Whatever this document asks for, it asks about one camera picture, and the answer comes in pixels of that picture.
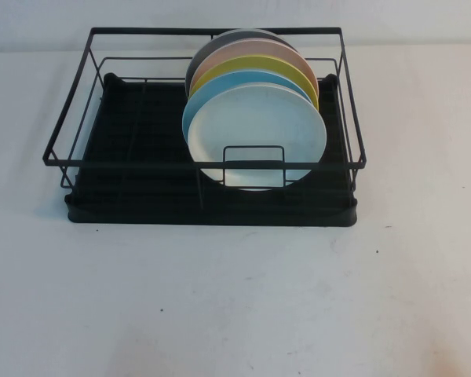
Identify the white plate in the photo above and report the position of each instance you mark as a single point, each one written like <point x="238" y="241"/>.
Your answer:
<point x="259" y="125"/>

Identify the blue plate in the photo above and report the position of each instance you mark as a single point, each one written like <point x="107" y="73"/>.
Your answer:
<point x="220" y="84"/>

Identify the yellow plate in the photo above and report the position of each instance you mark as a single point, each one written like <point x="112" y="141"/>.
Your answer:
<point x="255" y="64"/>

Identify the pink plate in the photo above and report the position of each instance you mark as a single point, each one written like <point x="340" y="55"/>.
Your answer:
<point x="259" y="49"/>

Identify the dark grey plate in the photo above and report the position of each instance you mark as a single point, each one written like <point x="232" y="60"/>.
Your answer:
<point x="220" y="43"/>

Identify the black plastic drip tray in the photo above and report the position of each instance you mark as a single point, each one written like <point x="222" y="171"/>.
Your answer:
<point x="141" y="212"/>

